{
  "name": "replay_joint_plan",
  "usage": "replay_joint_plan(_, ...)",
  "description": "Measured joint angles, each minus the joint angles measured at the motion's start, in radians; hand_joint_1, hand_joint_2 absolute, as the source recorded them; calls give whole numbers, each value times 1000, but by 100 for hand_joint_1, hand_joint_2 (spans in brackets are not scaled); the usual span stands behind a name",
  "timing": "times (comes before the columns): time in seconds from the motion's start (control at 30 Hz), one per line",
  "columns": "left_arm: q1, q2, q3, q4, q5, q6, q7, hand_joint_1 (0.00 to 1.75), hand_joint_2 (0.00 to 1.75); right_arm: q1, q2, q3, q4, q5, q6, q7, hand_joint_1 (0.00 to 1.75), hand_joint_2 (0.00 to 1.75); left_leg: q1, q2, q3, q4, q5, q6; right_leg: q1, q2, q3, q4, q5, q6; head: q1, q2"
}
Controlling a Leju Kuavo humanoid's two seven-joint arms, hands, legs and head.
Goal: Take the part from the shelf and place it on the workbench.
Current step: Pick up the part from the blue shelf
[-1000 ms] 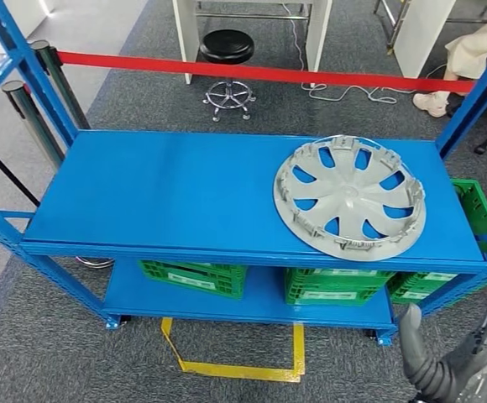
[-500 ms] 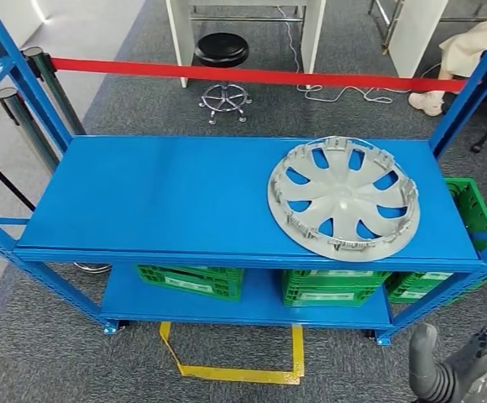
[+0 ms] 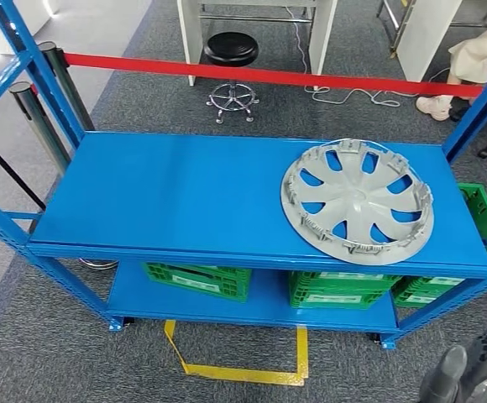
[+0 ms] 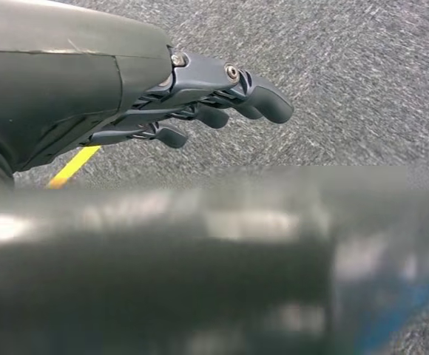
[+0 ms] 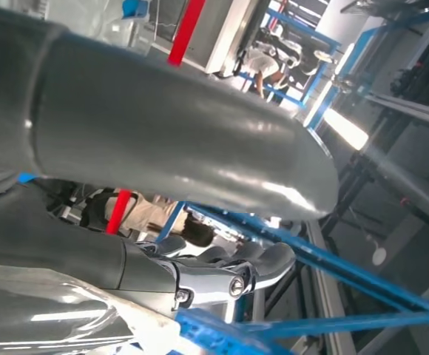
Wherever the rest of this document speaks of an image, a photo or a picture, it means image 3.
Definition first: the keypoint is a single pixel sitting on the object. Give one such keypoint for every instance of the chrome stanchion post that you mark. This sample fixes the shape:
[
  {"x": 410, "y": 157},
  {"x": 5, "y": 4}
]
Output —
[
  {"x": 38, "y": 122},
  {"x": 69, "y": 92}
]

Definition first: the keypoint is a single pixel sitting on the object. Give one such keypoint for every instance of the red barrier belt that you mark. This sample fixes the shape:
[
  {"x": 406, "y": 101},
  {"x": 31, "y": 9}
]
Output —
[{"x": 248, "y": 72}]

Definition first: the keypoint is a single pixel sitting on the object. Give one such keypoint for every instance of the yellow floor tape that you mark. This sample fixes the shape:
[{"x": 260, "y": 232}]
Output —
[{"x": 243, "y": 375}]

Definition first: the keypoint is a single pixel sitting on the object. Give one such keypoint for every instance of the black round stool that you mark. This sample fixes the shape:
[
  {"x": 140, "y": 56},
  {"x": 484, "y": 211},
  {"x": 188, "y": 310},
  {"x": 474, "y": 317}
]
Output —
[{"x": 232, "y": 49}]

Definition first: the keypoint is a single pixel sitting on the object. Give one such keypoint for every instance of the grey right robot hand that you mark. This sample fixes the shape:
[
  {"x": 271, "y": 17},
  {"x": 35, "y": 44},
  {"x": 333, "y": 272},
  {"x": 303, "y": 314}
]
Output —
[{"x": 444, "y": 378}]

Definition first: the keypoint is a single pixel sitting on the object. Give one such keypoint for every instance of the grey plastic wheel hubcap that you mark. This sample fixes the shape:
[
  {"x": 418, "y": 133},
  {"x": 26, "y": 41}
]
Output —
[{"x": 355, "y": 203}]

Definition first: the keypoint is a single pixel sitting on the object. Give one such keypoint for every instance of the person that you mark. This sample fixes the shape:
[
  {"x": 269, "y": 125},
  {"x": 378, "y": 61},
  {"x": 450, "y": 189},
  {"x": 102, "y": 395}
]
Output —
[{"x": 478, "y": 55}]

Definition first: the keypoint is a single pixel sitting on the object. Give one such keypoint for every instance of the black pole stand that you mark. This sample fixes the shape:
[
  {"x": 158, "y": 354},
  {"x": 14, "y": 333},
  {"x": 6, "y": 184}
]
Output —
[{"x": 8, "y": 168}]

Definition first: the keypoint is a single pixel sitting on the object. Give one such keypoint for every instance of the blue metal shelf rack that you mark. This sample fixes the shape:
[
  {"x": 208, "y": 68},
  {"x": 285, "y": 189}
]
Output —
[{"x": 176, "y": 194}]

